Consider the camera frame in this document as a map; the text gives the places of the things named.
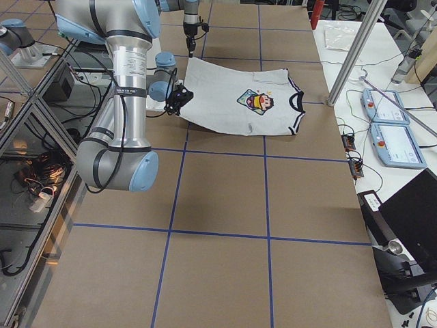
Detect grey cartoon print t-shirt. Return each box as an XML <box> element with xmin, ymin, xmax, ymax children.
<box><xmin>180</xmin><ymin>58</ymin><xmax>305</xmax><ymax>136</ymax></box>

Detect lower blue teach pendant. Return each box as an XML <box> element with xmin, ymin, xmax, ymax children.
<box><xmin>370</xmin><ymin>123</ymin><xmax>427</xmax><ymax>169</ymax></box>

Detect blue teach pendant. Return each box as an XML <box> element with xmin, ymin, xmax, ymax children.
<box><xmin>370</xmin><ymin>123</ymin><xmax>427</xmax><ymax>169</ymax></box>
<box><xmin>361</xmin><ymin>89</ymin><xmax>410</xmax><ymax>125</ymax></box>

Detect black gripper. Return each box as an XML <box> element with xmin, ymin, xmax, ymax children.
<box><xmin>165</xmin><ymin>85</ymin><xmax>194</xmax><ymax>115</ymax></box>
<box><xmin>183</xmin><ymin>14</ymin><xmax>209</xmax><ymax>57</ymax></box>

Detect grey aluminium post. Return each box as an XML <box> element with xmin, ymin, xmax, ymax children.
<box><xmin>327</xmin><ymin>0</ymin><xmax>387</xmax><ymax>107</ymax></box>

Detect clear water bottle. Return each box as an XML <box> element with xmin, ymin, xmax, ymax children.
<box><xmin>391</xmin><ymin>48</ymin><xmax>423</xmax><ymax>84</ymax></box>

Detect upper blue teach pendant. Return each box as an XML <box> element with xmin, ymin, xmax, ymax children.
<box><xmin>361</xmin><ymin>89</ymin><xmax>410</xmax><ymax>125</ymax></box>

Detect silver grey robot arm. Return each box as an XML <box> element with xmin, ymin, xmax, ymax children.
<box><xmin>157</xmin><ymin>0</ymin><xmax>210</xmax><ymax>58</ymax></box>
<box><xmin>55</xmin><ymin>1</ymin><xmax>199</xmax><ymax>193</ymax></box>

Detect black power box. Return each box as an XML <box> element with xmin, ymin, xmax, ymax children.
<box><xmin>43</xmin><ymin>64</ymin><xmax>74</xmax><ymax>102</ymax></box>

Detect tangled cables under frame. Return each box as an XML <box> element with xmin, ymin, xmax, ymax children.
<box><xmin>10</xmin><ymin>150</ymin><xmax>74</xmax><ymax>213</ymax></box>

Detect red fire extinguisher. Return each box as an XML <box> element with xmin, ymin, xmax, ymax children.
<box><xmin>310</xmin><ymin>0</ymin><xmax>325</xmax><ymax>30</ymax></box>

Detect aluminium frame rack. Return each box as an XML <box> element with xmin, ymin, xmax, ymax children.
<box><xmin>0</xmin><ymin>30</ymin><xmax>120</xmax><ymax>328</ymax></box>

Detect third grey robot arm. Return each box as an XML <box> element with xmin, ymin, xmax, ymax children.
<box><xmin>1</xmin><ymin>18</ymin><xmax>51</xmax><ymax>69</ymax></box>

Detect clear plastic bag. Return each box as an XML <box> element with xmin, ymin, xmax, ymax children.
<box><xmin>324</xmin><ymin>26</ymin><xmax>358</xmax><ymax>51</ymax></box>

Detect lower orange circuit board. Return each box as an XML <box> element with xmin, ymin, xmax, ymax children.
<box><xmin>348</xmin><ymin>157</ymin><xmax>364</xmax><ymax>180</ymax></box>

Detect orange circuit board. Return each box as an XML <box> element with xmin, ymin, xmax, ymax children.
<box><xmin>348</xmin><ymin>157</ymin><xmax>364</xmax><ymax>180</ymax></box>
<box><xmin>341</xmin><ymin>134</ymin><xmax>356</xmax><ymax>152</ymax></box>

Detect black monitor stand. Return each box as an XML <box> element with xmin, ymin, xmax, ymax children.
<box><xmin>357</xmin><ymin>190</ymin><xmax>436</xmax><ymax>314</ymax></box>

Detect black laptop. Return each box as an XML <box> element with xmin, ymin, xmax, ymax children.
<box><xmin>379</xmin><ymin>169</ymin><xmax>436</xmax><ymax>272</ymax></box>

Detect upper orange circuit board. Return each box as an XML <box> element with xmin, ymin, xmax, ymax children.
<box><xmin>341</xmin><ymin>134</ymin><xmax>356</xmax><ymax>152</ymax></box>

